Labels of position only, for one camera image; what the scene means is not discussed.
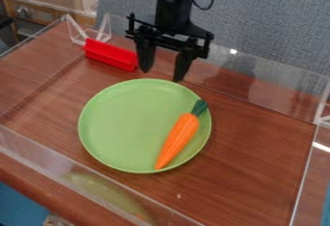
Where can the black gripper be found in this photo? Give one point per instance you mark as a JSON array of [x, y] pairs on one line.
[[171, 40]]

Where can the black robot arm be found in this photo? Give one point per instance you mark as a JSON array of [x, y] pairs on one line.
[[172, 16]]

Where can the green round plate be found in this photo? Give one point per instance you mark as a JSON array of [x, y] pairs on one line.
[[125, 122]]

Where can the orange toy carrot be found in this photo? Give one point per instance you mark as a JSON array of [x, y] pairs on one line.
[[180, 134]]

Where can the red plastic block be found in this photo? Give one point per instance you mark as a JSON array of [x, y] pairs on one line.
[[111, 55]]

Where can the clear acrylic triangular bracket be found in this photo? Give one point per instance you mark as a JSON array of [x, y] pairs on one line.
[[79, 34]]

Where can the clear acrylic enclosure wall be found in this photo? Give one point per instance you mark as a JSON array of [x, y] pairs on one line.
[[259, 174]]

